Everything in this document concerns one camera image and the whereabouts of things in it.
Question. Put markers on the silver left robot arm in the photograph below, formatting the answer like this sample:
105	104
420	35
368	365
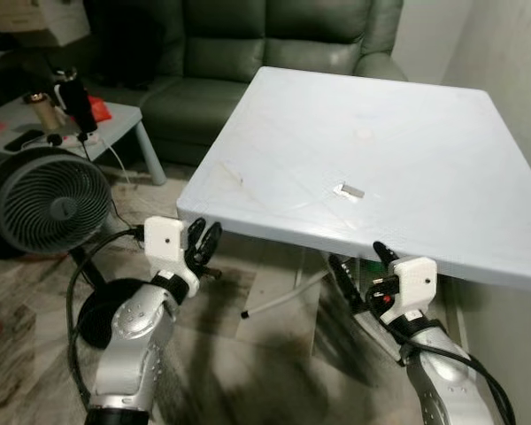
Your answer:
142	328

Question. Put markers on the white table leg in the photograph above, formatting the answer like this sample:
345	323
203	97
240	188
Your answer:
288	295

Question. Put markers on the grey low side table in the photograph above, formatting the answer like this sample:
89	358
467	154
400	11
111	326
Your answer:
124	119

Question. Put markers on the black round floor fan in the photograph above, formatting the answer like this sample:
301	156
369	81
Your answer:
49	204

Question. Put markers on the red packet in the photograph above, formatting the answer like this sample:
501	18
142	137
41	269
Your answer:
102	110

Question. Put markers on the black bottle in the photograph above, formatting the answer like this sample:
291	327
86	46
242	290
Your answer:
75	102

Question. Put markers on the dark green leather sofa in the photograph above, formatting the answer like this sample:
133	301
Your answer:
248	53

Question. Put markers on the brown roll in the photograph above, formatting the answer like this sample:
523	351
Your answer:
44	112

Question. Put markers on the black phone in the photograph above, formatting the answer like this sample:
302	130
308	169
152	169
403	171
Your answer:
23	140

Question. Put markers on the cardboard box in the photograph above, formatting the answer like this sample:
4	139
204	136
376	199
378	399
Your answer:
35	19

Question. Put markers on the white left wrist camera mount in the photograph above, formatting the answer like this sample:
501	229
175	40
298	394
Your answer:
165	239

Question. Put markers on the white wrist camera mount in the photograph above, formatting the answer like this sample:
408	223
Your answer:
165	239
416	279

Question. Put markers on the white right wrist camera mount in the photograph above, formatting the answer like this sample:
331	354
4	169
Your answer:
416	279

